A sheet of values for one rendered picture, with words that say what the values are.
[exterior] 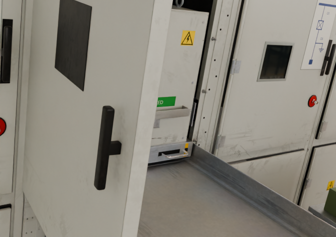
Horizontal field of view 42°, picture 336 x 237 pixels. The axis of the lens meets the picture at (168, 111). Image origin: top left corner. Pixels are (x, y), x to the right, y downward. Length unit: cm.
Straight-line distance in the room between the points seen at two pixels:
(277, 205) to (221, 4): 69
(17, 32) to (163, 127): 61
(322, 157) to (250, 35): 93
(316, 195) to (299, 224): 113
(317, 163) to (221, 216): 109
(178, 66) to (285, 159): 84
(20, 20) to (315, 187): 176
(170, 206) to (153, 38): 78
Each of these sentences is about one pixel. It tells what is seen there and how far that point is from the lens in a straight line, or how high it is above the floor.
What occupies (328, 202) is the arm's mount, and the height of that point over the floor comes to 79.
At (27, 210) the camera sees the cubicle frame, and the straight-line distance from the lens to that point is 141.
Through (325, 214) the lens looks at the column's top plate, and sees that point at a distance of 175.
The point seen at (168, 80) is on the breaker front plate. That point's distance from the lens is 147.
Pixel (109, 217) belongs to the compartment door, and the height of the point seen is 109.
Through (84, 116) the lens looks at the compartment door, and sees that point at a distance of 85.
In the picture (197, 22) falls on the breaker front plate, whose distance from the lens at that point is 149.
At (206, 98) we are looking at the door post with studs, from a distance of 161.
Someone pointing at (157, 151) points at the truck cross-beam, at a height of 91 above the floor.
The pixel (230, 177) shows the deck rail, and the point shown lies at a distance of 152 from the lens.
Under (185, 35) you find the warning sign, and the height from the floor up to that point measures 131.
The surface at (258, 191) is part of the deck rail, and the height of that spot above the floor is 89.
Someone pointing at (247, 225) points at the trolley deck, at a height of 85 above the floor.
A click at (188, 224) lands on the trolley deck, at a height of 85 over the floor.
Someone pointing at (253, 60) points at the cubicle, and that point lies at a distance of 170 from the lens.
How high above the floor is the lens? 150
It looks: 17 degrees down
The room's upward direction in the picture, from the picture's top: 9 degrees clockwise
